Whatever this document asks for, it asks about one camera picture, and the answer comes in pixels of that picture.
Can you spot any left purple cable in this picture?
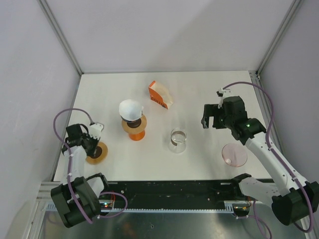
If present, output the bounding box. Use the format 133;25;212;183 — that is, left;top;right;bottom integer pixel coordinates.
53;109;129;225

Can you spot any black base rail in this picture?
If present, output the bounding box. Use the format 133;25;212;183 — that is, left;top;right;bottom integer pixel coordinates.
99;180;254;210

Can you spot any white paper coffee filter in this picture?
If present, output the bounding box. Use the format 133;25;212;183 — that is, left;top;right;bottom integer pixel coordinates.
119;99;144;120

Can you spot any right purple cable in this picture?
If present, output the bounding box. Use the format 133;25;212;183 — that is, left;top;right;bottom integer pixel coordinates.
222;81;315;239

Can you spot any white cable duct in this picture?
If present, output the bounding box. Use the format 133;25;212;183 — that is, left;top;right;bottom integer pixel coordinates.
44;200;253;214

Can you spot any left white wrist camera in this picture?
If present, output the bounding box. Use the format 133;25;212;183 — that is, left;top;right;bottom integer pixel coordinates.
89;122;104;140

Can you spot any aluminium frame post right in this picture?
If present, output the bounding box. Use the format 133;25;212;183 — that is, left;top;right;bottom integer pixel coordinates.
255;0;305;79

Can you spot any purple cable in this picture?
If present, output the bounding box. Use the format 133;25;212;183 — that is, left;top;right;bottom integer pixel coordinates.
53;109;129;225
222;81;315;239

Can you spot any aluminium frame post left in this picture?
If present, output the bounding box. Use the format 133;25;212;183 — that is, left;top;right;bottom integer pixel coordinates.
37;0;83;76

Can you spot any wooden dripper stand ring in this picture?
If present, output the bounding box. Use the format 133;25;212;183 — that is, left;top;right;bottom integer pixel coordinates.
121;115;147;135

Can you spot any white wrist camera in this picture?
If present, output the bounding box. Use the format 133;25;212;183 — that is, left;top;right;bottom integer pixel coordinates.
89;122;104;140
217;88;233;109

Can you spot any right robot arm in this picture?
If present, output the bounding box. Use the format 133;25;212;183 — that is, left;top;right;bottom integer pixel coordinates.
201;96;319;226

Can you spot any aluminium frame post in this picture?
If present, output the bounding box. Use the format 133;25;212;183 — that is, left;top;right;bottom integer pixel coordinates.
37;0;83;76
255;0;305;79

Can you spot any orange glass carafe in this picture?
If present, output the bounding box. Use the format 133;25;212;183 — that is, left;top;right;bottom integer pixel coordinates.
129;130;145;141

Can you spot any clear glass carafe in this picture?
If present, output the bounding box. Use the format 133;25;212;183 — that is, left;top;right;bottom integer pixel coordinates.
168;128;187;154

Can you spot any blue glass dripper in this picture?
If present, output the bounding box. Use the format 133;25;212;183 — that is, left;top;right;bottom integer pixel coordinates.
121;116;137;123

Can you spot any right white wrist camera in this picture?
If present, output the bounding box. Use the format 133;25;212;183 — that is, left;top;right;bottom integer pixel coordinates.
217;88;233;109

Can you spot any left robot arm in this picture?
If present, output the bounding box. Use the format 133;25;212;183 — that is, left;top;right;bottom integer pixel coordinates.
50;122;110;228

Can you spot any orange coffee filter box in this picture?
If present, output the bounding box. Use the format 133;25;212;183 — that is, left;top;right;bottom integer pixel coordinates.
148;81;173;110

